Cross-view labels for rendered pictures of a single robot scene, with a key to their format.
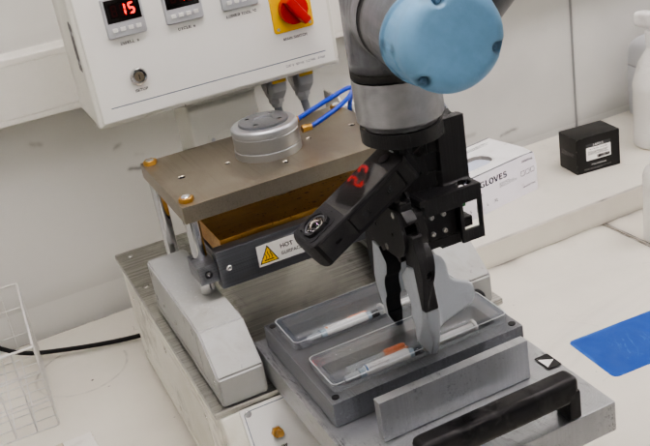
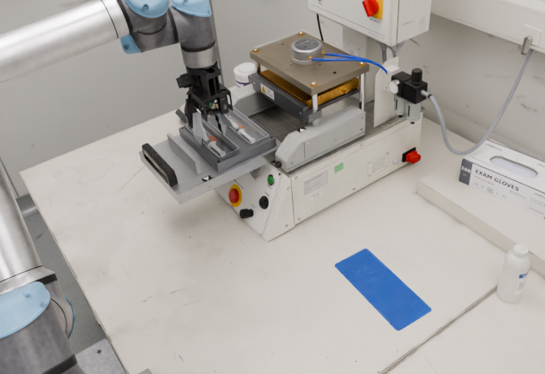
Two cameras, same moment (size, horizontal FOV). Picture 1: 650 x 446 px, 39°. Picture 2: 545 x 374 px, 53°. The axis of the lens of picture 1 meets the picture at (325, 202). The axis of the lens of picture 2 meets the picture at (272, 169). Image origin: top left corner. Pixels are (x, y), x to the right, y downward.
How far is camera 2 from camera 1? 140 cm
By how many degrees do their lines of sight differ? 69
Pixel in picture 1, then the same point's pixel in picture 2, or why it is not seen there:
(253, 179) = (272, 60)
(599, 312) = (399, 260)
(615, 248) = (487, 270)
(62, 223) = not seen: hidden behind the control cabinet
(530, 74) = not seen: outside the picture
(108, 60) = not seen: outside the picture
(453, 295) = (199, 131)
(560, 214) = (500, 231)
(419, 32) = not seen: hidden behind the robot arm
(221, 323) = (234, 95)
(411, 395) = (172, 140)
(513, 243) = (463, 215)
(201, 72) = (338, 10)
